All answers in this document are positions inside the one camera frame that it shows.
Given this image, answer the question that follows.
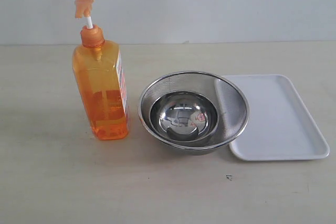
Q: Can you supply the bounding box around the orange pump soap bottle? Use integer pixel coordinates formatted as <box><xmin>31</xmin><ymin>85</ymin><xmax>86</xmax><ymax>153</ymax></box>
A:
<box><xmin>72</xmin><ymin>0</ymin><xmax>130</xmax><ymax>140</ymax></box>

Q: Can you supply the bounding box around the small stainless steel bowl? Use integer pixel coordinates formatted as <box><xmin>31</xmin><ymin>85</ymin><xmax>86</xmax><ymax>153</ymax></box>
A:
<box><xmin>149</xmin><ymin>91</ymin><xmax>219</xmax><ymax>143</ymax></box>

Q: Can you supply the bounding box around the steel mesh strainer basket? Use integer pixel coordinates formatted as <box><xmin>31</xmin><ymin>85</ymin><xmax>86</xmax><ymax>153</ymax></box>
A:
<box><xmin>138</xmin><ymin>71</ymin><xmax>250</xmax><ymax>155</ymax></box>

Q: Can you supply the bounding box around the white rectangular plastic tray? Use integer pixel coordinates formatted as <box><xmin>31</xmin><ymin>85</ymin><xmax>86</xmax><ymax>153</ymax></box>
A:
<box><xmin>225</xmin><ymin>74</ymin><xmax>330</xmax><ymax>161</ymax></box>

